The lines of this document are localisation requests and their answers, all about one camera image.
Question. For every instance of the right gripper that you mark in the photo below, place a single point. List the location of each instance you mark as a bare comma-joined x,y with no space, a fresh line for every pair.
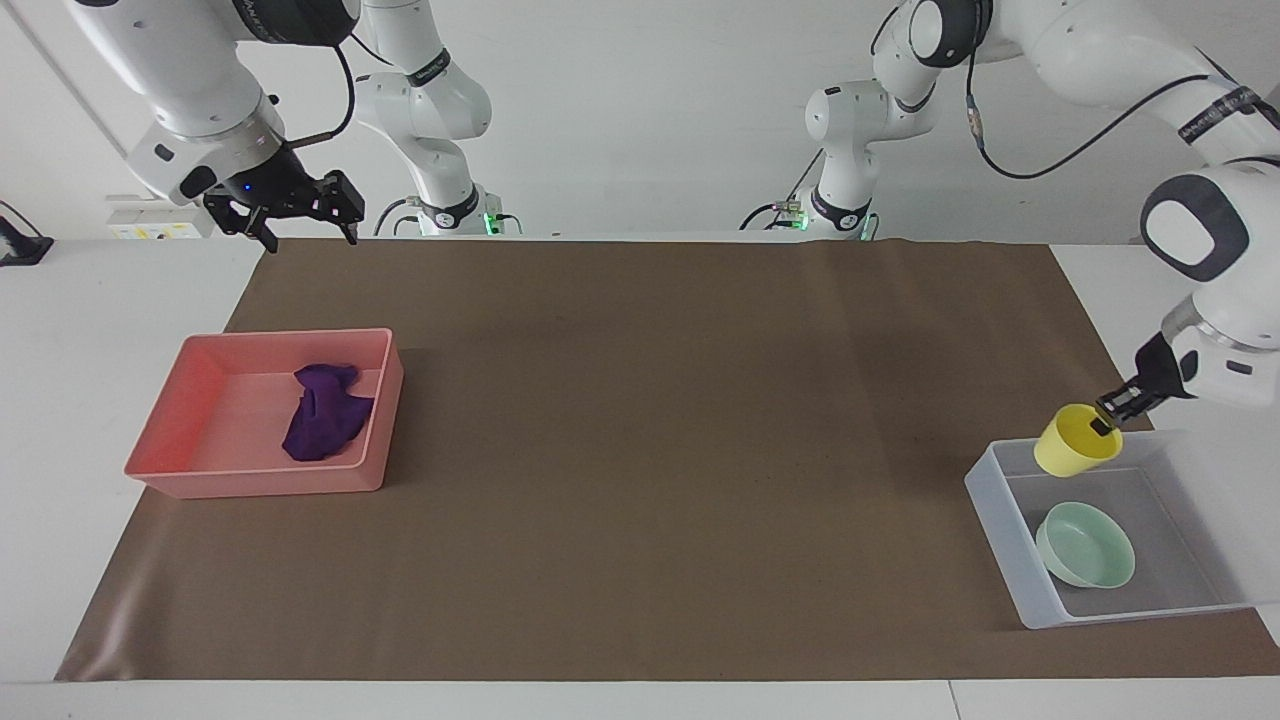
272,184

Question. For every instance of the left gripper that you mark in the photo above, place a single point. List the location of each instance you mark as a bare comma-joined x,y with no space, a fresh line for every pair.
1164,368

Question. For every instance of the yellow plastic cup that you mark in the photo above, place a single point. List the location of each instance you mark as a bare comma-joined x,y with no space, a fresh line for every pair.
1068,448

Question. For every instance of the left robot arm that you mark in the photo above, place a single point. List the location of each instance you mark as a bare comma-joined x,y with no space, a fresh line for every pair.
1090,50

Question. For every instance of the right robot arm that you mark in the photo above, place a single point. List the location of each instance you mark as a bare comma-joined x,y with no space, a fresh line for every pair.
200,70

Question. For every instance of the pale green bowl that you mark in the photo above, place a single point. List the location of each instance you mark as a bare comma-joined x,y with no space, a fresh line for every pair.
1085,545

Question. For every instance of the white power strip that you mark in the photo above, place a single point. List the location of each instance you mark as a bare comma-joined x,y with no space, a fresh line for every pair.
150,215

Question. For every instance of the translucent white plastic bin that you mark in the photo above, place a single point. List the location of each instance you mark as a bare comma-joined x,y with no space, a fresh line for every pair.
1150,570

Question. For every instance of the purple crumpled cloth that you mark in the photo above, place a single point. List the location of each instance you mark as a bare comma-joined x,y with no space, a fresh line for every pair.
325,415

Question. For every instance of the pink plastic tray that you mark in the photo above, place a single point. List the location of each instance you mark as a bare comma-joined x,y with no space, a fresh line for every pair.
215,440

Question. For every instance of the black stand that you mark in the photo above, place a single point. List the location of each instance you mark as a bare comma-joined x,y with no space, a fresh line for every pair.
20,245

